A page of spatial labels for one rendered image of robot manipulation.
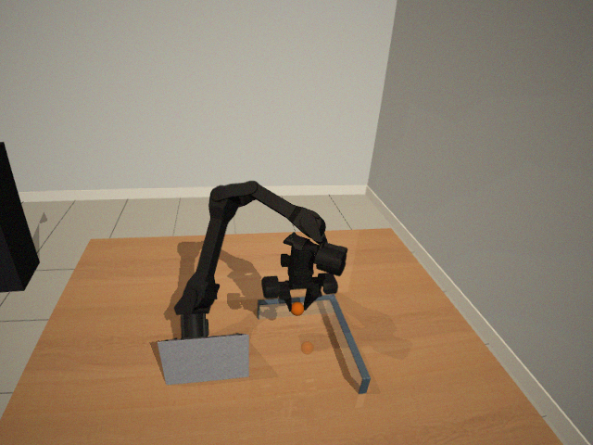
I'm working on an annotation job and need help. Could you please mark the clear glass corner walls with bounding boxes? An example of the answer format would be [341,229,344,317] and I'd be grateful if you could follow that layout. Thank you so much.
[259,299,362,393]

